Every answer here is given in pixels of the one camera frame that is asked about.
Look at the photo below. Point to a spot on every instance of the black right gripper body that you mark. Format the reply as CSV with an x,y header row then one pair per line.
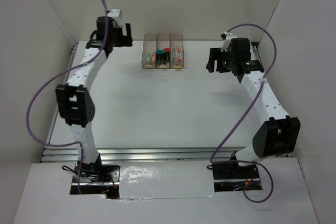
x,y
224,61

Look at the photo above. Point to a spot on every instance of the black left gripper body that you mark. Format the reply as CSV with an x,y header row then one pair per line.
x,y
119,40

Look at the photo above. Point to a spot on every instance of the blue black highlighter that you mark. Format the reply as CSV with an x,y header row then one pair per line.
x,y
158,55

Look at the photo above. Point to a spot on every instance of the orange pen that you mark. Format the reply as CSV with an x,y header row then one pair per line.
x,y
180,55
176,54

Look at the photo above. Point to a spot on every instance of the pink black highlighter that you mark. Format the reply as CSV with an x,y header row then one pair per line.
x,y
167,54

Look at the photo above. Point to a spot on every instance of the orange pen cap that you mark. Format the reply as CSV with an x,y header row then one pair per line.
x,y
153,58

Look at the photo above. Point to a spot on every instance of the green black highlighter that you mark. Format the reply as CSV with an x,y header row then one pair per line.
x,y
163,57

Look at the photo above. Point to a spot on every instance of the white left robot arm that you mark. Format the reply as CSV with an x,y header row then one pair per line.
x,y
75,104

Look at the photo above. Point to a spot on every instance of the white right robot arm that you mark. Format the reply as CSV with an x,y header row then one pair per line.
x,y
279,131

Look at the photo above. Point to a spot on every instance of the left brown transparent container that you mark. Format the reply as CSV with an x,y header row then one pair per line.
x,y
149,46

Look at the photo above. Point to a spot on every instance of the right brown transparent container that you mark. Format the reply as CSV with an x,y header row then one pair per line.
x,y
176,40

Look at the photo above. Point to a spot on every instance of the white front cover panel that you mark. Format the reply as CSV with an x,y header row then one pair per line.
x,y
165,180

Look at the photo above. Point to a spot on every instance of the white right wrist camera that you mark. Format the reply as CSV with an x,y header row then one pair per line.
x,y
227,37

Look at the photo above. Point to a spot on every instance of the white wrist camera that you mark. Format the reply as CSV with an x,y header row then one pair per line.
x,y
115,14
227,37

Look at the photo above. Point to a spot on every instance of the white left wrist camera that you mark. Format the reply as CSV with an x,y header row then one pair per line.
x,y
115,14

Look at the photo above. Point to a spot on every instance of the aluminium frame rail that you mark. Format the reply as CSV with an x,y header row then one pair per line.
x,y
144,114

